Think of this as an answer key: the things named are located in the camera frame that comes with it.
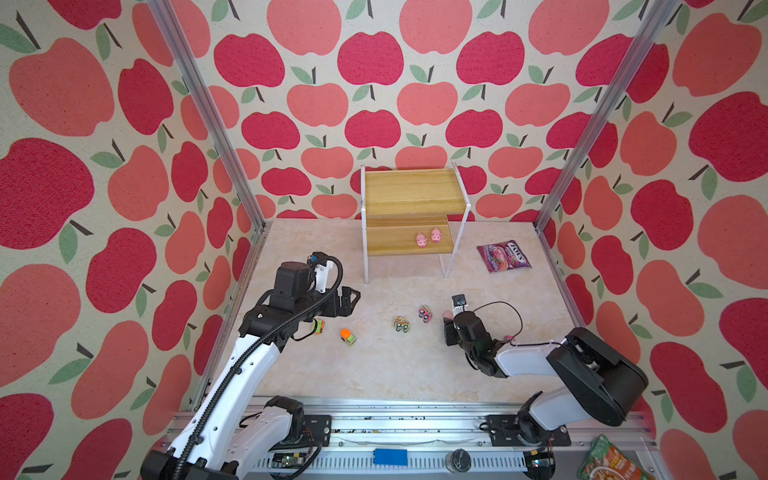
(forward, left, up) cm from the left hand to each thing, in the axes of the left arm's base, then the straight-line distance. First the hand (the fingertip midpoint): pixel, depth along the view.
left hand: (350, 295), depth 74 cm
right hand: (+4, -32, -20) cm, 38 cm away
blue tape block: (-32, -10, -20) cm, 39 cm away
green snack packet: (-33, -61, -21) cm, 72 cm away
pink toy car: (+5, -22, -20) cm, 30 cm away
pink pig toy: (+24, -26, -4) cm, 36 cm away
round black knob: (-34, -24, -12) cm, 43 cm away
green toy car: (+2, +11, -20) cm, 23 cm away
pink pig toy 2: (+23, -21, -4) cm, 31 cm away
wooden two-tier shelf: (+20, -16, +10) cm, 28 cm away
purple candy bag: (+28, -53, -19) cm, 63 cm away
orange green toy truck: (-2, +2, -20) cm, 20 cm away
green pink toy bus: (+2, -14, -20) cm, 24 cm away
